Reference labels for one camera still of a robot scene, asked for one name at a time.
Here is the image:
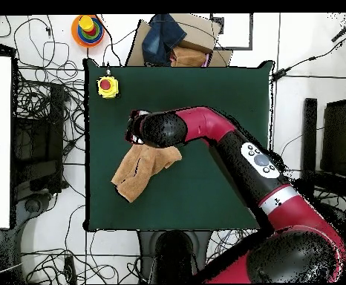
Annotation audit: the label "brown cardboard box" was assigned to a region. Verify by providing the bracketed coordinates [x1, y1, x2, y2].
[125, 13, 234, 68]

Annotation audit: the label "blue denim jeans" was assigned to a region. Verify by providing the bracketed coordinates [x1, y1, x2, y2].
[141, 13, 189, 67]

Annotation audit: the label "yellow emergency stop button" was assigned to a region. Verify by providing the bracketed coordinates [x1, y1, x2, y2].
[96, 75, 121, 100]

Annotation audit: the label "colourful ring stacking toy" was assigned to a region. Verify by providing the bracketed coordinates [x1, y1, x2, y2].
[71, 14, 106, 49]

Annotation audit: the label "grey stand base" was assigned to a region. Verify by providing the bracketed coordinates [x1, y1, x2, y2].
[10, 189, 62, 241]

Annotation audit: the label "black round foot knob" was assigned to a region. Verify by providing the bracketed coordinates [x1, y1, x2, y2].
[24, 197, 42, 214]

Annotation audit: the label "tan terry towel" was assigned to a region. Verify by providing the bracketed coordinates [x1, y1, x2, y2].
[111, 143, 183, 204]

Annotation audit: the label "dark green tablecloth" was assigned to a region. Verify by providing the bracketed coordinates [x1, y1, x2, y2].
[82, 58, 275, 234]

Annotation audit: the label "light brown folded cloth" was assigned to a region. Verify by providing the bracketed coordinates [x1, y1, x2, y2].
[170, 46, 209, 68]

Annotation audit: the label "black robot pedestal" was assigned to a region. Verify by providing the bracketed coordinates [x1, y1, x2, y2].
[137, 229, 213, 284]

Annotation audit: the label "long black flat bar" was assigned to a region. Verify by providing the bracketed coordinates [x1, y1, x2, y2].
[299, 97, 319, 182]

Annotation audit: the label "black power adapter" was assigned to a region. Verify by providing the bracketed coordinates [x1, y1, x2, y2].
[271, 68, 292, 83]

